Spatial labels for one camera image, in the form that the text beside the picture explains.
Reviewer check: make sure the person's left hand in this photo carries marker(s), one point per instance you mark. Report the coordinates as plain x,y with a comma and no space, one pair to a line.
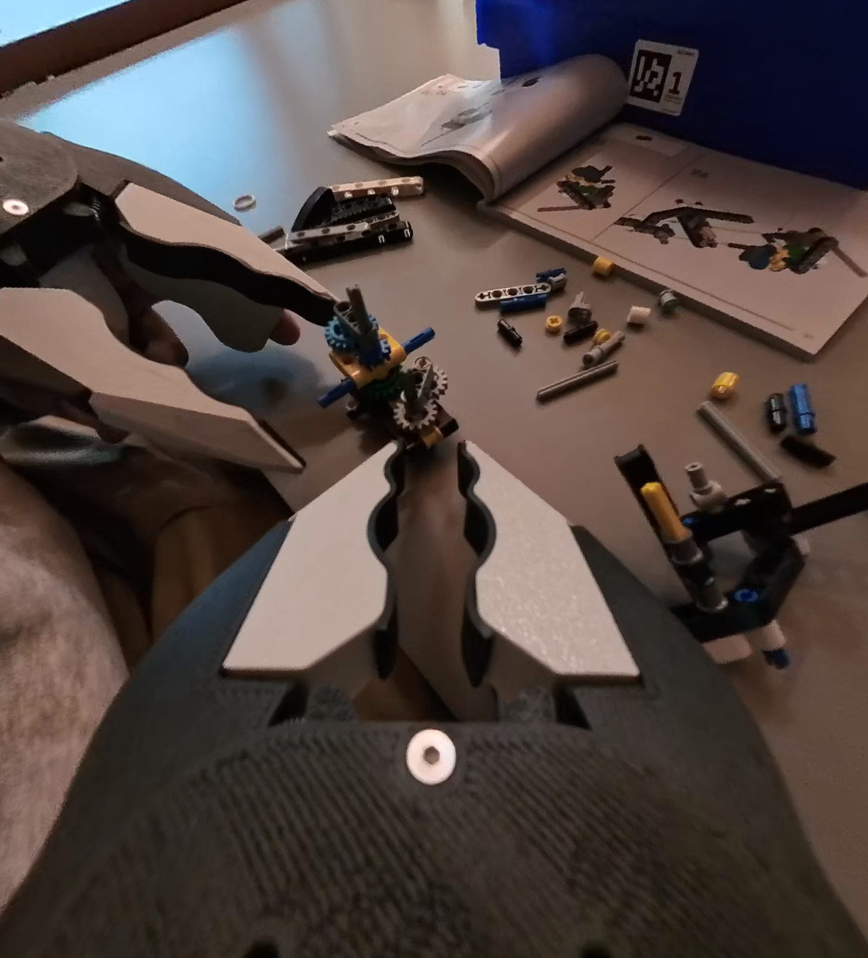
149,329

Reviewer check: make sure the lego instruction booklet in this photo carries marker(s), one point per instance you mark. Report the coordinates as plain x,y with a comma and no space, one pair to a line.
815,299

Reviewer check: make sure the grey lego bush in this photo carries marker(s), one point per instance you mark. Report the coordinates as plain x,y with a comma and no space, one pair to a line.
666,300

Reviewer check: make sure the grey lego axle pin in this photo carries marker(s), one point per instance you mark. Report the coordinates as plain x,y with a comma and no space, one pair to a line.
580,307

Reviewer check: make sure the grey short lego beam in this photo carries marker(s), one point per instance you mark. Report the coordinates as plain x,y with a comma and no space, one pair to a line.
508,294

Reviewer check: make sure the person's beige pants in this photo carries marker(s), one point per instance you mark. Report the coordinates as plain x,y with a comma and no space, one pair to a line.
202,524

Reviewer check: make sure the black lego pin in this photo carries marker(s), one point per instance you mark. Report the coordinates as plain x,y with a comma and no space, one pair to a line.
580,332
806,451
777,411
509,333

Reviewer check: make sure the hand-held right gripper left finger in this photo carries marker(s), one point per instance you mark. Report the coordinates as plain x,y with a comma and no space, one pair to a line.
306,599

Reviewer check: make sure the pile of lego beams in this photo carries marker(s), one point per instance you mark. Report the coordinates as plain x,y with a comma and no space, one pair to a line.
351,224

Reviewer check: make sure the dark grey lego pin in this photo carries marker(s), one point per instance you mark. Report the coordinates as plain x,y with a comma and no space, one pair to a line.
270,233

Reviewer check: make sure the lego gear assembly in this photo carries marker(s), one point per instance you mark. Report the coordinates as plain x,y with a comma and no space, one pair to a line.
374,359

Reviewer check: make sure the grey lego axle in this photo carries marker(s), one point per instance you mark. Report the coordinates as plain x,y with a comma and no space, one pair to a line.
737,440
578,381

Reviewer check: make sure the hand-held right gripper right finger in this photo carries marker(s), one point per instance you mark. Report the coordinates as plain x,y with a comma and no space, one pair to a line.
553,599

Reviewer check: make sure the blue plastic bin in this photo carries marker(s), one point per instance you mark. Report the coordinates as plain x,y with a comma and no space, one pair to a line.
778,60

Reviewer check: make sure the grey yellow lego pin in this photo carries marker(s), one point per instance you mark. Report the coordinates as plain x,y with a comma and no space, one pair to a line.
603,347

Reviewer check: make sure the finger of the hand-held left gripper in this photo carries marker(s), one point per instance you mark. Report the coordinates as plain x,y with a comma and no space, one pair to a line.
216,239
104,359

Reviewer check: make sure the blue lego pin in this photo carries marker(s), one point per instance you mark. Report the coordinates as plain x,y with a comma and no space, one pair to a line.
802,408
525,302
553,280

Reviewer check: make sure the yellow lego bush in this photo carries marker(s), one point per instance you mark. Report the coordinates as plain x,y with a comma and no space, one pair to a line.
724,385
603,266

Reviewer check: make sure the black lego frame assembly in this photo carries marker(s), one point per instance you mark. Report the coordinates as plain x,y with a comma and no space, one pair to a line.
763,554

